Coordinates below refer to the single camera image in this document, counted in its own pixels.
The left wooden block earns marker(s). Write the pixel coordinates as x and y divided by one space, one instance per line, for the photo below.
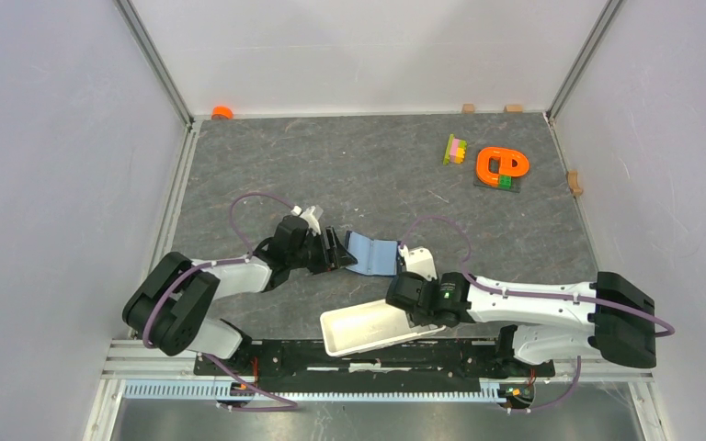
468 109

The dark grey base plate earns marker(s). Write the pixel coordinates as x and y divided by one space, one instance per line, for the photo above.
516 186

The orange marble run piece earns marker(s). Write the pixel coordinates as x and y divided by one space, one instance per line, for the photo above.
491 162

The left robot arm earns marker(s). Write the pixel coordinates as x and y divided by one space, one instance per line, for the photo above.
169 311

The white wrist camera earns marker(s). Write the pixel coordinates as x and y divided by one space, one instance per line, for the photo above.
417 260
311 215

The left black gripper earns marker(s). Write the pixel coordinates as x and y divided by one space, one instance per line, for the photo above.
335 256

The orange round cap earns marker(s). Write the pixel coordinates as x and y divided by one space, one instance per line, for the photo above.
221 112

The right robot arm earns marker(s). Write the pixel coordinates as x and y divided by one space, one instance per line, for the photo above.
607 317

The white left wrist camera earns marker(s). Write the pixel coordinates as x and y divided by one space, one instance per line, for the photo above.
311 215

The pink green block stack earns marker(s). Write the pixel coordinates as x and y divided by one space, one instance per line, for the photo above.
455 151

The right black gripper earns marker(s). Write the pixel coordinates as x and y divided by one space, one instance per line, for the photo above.
417 318

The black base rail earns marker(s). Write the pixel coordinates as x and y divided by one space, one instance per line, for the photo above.
429 365

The curved wooden piece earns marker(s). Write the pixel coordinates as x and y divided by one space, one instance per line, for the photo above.
572 178

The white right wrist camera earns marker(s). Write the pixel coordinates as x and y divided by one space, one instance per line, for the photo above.
417 260

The white plastic tray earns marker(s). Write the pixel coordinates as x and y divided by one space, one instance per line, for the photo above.
369 326

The navy blue card holder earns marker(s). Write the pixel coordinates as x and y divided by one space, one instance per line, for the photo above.
374 258

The green lego brick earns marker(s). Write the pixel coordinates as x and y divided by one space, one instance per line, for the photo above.
504 182

